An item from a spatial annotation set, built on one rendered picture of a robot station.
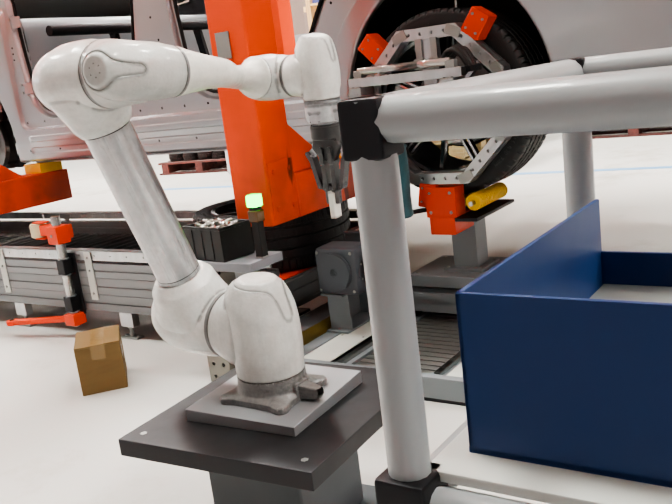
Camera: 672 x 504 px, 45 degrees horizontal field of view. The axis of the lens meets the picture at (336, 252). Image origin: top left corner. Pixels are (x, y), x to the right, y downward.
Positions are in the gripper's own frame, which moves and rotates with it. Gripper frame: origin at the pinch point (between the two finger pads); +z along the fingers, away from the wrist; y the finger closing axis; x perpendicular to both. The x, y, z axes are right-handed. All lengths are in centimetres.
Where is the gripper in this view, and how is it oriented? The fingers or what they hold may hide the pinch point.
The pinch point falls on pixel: (334, 203)
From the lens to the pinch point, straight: 203.0
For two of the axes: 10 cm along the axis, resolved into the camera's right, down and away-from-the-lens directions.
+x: 5.4, -2.8, 7.9
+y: 8.3, 0.4, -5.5
